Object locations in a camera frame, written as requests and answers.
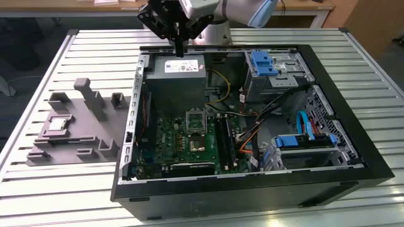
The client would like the black RAM slot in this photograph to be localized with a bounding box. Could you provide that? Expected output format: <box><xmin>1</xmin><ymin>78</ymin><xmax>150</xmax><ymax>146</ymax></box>
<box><xmin>213</xmin><ymin>113</ymin><xmax>229</xmax><ymax>170</ymax></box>
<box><xmin>222</xmin><ymin>113</ymin><xmax>240</xmax><ymax>166</ymax></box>

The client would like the black PC case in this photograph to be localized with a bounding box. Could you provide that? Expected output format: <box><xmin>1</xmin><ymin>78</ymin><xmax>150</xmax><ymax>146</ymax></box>
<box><xmin>109</xmin><ymin>44</ymin><xmax>396</xmax><ymax>222</ymax></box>

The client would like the blue plastic drive bracket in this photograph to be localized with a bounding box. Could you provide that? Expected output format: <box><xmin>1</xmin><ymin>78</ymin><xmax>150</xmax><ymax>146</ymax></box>
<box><xmin>250</xmin><ymin>51</ymin><xmax>278</xmax><ymax>77</ymax></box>

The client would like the green motherboard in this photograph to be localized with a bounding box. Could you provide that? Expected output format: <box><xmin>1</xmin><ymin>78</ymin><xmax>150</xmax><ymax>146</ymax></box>
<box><xmin>130</xmin><ymin>104</ymin><xmax>253</xmax><ymax>180</ymax></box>

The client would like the silver metal disk bay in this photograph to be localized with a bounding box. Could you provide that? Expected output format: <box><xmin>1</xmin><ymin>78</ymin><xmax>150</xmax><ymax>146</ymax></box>
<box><xmin>258</xmin><ymin>132</ymin><xmax>364</xmax><ymax>171</ymax></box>

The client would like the orange wire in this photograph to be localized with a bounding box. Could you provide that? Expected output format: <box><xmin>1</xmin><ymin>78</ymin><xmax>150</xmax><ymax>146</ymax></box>
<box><xmin>238</xmin><ymin>138</ymin><xmax>254</xmax><ymax>156</ymax></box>

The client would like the black wire bundle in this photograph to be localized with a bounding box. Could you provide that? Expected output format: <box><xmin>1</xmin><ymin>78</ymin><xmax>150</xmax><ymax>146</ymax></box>
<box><xmin>234</xmin><ymin>85</ymin><xmax>312</xmax><ymax>142</ymax></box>

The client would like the brown wooden cabinet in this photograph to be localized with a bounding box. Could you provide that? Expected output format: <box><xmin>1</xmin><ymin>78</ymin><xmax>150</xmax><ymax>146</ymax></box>
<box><xmin>322</xmin><ymin>0</ymin><xmax>404</xmax><ymax>60</ymax></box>

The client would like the hard disk in blue carrier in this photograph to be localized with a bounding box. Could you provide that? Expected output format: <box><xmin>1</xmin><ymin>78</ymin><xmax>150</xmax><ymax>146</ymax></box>
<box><xmin>273</xmin><ymin>133</ymin><xmax>338</xmax><ymax>150</ymax></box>

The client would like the grey parts rack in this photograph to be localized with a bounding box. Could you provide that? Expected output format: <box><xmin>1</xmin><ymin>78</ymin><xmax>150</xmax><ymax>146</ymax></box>
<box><xmin>25</xmin><ymin>77</ymin><xmax>132</xmax><ymax>166</ymax></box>

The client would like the RAM stick with blue label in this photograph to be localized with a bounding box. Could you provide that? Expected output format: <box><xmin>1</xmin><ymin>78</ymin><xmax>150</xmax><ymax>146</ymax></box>
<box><xmin>46</xmin><ymin>139</ymin><xmax>82</xmax><ymax>145</ymax></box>

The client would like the white furniture leg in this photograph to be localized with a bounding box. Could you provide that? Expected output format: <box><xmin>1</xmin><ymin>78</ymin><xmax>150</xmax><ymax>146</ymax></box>
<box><xmin>0</xmin><ymin>74</ymin><xmax>17</xmax><ymax>97</ymax></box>

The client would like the yellow wire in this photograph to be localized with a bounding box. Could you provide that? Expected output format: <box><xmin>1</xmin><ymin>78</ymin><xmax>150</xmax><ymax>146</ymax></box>
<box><xmin>204</xmin><ymin>68</ymin><xmax>230</xmax><ymax>104</ymax></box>

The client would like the silver metal drive cage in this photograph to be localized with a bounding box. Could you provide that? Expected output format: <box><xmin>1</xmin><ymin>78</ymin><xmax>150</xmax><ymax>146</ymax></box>
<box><xmin>244</xmin><ymin>51</ymin><xmax>316</xmax><ymax>102</ymax></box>

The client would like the blue flat wire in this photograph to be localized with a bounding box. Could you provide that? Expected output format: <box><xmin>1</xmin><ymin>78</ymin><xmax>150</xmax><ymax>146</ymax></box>
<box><xmin>296</xmin><ymin>110</ymin><xmax>316</xmax><ymax>140</ymax></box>

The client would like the silver CPU chip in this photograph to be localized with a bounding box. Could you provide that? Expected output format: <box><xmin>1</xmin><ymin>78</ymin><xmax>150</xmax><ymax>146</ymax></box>
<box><xmin>46</xmin><ymin>117</ymin><xmax>68</xmax><ymax>131</ymax></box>

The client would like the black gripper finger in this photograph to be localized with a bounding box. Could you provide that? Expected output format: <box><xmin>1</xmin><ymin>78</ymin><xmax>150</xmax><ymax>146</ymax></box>
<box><xmin>180</xmin><ymin>15</ymin><xmax>214</xmax><ymax>57</ymax></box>
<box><xmin>136</xmin><ymin>4</ymin><xmax>181</xmax><ymax>57</ymax></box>

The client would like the CPU socket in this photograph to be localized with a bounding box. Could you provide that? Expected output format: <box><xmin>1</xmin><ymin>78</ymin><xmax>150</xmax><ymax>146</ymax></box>
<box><xmin>188</xmin><ymin>132</ymin><xmax>208</xmax><ymax>152</ymax></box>

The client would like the black graphics card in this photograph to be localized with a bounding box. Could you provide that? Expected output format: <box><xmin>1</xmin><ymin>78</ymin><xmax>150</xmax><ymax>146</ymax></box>
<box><xmin>169</xmin><ymin>162</ymin><xmax>214</xmax><ymax>177</ymax></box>

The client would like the grey power supply unit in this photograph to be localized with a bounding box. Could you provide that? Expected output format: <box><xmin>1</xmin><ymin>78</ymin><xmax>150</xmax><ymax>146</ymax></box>
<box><xmin>144</xmin><ymin>54</ymin><xmax>208</xmax><ymax>112</ymax></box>

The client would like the black office chair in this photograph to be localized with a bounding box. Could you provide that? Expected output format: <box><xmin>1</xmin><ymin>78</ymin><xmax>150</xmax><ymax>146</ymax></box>
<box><xmin>0</xmin><ymin>17</ymin><xmax>44</xmax><ymax>71</ymax></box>

